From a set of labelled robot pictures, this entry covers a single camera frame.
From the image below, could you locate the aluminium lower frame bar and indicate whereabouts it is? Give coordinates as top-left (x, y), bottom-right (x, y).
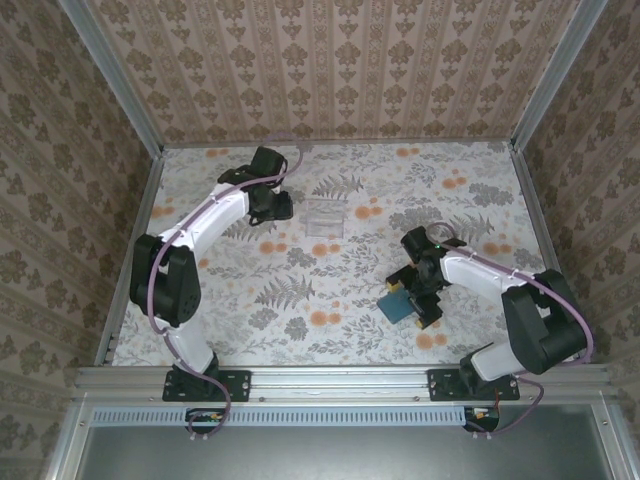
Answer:
top-left (589, 394), bottom-right (640, 480)
top-left (43, 392), bottom-right (94, 480)

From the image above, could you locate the grey metal sheet panel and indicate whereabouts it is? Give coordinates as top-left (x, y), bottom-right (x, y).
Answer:
top-left (74, 405), bottom-right (616, 480)

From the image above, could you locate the small black connector board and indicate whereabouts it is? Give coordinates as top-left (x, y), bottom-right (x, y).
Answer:
top-left (463, 405), bottom-right (501, 432)
top-left (185, 407), bottom-right (227, 434)

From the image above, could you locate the aluminium table rail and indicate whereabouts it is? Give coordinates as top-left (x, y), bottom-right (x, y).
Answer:
top-left (73, 364), bottom-right (619, 404)

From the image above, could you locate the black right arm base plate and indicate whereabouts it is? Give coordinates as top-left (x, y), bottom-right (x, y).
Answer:
top-left (428, 368), bottom-right (521, 403)

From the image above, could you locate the aluminium side rail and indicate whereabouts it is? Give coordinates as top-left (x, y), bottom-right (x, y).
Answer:
top-left (94, 149), bottom-right (166, 369)
top-left (509, 142), bottom-right (591, 366)

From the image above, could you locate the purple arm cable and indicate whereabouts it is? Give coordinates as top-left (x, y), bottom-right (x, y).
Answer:
top-left (424, 221), bottom-right (597, 442)
top-left (147, 133), bottom-right (306, 442)

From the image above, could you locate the grey slotted cable duct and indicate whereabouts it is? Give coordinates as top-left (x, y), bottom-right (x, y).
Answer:
top-left (91, 405), bottom-right (471, 428)

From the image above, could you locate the aluminium frame post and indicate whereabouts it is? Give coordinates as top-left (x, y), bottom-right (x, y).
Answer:
top-left (510, 0), bottom-right (599, 154)
top-left (55, 0), bottom-right (166, 159)

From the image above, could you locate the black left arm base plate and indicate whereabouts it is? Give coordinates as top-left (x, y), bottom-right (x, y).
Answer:
top-left (162, 368), bottom-right (252, 403)

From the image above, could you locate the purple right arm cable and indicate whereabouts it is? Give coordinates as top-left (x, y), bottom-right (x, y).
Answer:
top-left (424, 221), bottom-right (597, 442)

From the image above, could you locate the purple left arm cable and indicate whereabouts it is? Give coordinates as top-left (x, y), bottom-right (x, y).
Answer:
top-left (147, 133), bottom-right (306, 442)

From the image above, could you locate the teal card holder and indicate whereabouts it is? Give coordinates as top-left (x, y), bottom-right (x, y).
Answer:
top-left (377, 292), bottom-right (419, 324)

